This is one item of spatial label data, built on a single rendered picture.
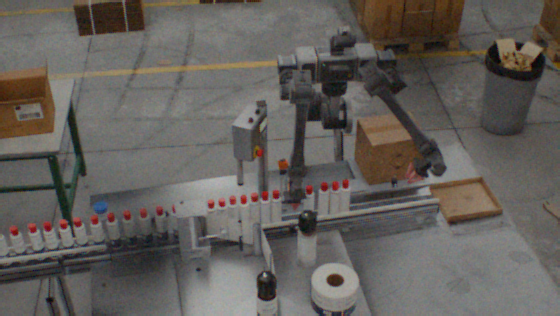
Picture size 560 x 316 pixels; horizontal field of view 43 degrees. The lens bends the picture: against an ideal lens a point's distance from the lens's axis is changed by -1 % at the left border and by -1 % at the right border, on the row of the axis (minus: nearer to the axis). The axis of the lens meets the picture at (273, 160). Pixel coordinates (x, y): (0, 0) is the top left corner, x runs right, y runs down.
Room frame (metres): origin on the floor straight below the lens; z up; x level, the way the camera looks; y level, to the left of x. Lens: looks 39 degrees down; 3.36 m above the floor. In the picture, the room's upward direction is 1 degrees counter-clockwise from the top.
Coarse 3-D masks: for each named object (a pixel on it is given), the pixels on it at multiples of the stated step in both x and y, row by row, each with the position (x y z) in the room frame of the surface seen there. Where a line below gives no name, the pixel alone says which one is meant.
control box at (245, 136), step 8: (248, 112) 2.71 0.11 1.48; (264, 112) 2.72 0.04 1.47; (240, 120) 2.65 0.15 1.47; (256, 120) 2.65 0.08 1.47; (232, 128) 2.62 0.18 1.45; (240, 128) 2.60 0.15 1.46; (248, 128) 2.59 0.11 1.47; (256, 128) 2.62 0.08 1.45; (264, 128) 2.70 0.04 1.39; (232, 136) 2.62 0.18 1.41; (240, 136) 2.60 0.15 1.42; (248, 136) 2.59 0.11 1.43; (256, 136) 2.62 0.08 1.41; (240, 144) 2.60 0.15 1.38; (248, 144) 2.59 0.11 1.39; (256, 144) 2.62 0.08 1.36; (264, 144) 2.70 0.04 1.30; (240, 152) 2.60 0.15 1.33; (248, 152) 2.59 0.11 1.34; (248, 160) 2.59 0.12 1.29
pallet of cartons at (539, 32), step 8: (544, 0) 6.04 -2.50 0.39; (552, 0) 5.91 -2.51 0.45; (544, 8) 6.02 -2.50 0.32; (552, 8) 5.88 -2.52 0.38; (544, 16) 5.98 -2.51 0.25; (552, 16) 5.85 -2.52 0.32; (544, 24) 5.95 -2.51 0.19; (552, 24) 5.82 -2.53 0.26; (536, 32) 5.97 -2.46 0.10; (544, 32) 5.90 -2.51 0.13; (552, 32) 5.80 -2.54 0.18; (536, 40) 5.94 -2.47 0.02; (544, 40) 5.80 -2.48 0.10; (552, 40) 5.77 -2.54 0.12; (552, 48) 5.63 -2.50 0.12; (552, 56) 5.60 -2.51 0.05
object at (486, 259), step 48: (144, 192) 2.91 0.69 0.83; (192, 192) 2.90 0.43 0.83; (240, 192) 2.90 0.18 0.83; (384, 192) 2.89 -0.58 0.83; (384, 240) 2.53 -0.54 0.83; (432, 240) 2.53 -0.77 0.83; (480, 240) 2.52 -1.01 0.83; (96, 288) 2.24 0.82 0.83; (144, 288) 2.24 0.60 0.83; (384, 288) 2.22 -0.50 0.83; (432, 288) 2.22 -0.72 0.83; (480, 288) 2.21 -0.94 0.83; (528, 288) 2.21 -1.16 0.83
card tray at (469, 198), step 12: (456, 180) 2.93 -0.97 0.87; (468, 180) 2.95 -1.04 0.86; (480, 180) 2.96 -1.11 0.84; (432, 192) 2.88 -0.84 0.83; (444, 192) 2.88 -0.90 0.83; (456, 192) 2.88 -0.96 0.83; (468, 192) 2.88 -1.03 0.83; (480, 192) 2.88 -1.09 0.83; (492, 192) 2.84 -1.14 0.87; (444, 204) 2.78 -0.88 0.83; (456, 204) 2.78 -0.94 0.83; (468, 204) 2.78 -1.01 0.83; (480, 204) 2.78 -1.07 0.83; (492, 204) 2.78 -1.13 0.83; (444, 216) 2.70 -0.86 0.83; (456, 216) 2.66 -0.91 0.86; (468, 216) 2.68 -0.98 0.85; (480, 216) 2.69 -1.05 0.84
